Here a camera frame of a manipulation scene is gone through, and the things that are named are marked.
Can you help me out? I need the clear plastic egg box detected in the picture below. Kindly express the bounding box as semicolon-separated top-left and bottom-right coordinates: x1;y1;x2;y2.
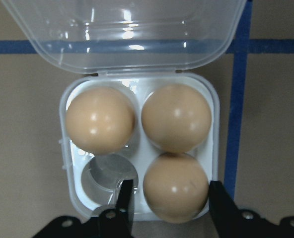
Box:
0;0;248;223

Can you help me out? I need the brown egg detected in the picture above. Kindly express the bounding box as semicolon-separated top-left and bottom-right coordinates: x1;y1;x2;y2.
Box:
142;151;210;224
65;86;136;157
141;83;213;153

